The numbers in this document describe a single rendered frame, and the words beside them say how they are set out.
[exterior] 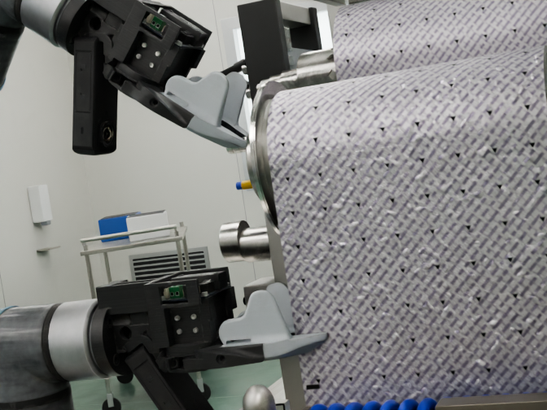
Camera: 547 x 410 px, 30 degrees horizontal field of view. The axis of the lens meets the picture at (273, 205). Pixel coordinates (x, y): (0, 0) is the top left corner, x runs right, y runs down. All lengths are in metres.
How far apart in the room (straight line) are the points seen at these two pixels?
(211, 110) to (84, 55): 0.14
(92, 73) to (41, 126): 6.09
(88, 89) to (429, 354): 0.40
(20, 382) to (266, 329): 0.25
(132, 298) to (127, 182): 6.38
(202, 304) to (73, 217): 6.36
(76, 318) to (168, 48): 0.26
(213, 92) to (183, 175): 6.17
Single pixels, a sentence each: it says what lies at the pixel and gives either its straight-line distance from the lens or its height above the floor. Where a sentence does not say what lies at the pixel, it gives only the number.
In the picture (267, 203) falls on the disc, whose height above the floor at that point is 1.22.
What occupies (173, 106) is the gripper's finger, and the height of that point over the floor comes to 1.31.
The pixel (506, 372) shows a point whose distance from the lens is 0.85.
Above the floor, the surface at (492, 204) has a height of 1.19.
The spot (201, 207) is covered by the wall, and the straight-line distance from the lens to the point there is 7.06.
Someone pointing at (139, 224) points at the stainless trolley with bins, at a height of 0.98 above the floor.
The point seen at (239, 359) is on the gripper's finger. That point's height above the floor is 1.09.
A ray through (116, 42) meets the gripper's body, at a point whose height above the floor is 1.38.
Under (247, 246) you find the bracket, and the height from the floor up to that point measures 1.17.
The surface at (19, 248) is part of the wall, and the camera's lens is 6.68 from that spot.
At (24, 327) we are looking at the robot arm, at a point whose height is 1.13.
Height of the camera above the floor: 1.26
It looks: 3 degrees down
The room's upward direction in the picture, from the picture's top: 9 degrees counter-clockwise
